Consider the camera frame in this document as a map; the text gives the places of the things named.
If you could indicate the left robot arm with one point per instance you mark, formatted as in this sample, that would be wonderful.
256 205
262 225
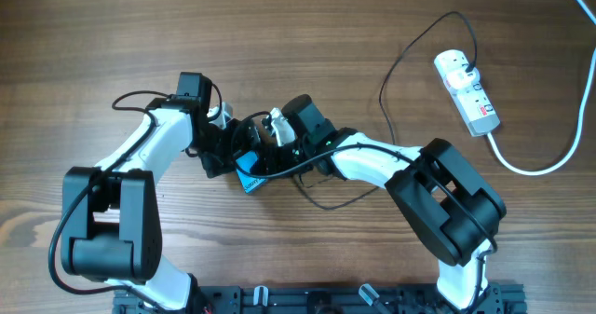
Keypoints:
109 237

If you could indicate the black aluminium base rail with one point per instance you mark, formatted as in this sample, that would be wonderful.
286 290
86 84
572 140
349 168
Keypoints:
405 298

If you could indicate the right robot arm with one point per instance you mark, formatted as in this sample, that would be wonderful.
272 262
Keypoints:
452 210

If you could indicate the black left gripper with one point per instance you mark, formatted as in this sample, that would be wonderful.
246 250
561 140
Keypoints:
209 164

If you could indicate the teal Galaxy smartphone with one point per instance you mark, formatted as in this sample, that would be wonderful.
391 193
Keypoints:
249 183

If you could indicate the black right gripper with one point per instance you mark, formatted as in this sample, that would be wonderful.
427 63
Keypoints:
272 154

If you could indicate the white power strip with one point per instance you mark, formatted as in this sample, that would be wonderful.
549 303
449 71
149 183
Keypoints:
472 102

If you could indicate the white USB charger plug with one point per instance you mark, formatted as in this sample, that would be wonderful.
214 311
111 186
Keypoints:
459 79

